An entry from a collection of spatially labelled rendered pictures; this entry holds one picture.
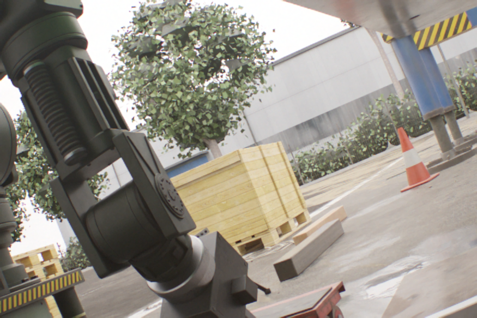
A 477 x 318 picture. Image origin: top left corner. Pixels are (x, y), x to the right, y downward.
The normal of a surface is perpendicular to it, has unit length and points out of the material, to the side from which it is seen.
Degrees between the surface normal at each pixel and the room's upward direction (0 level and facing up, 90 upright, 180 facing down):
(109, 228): 87
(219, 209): 90
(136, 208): 81
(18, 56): 91
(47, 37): 84
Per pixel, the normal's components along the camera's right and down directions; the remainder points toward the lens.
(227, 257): 0.85, -0.36
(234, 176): -0.34, 0.07
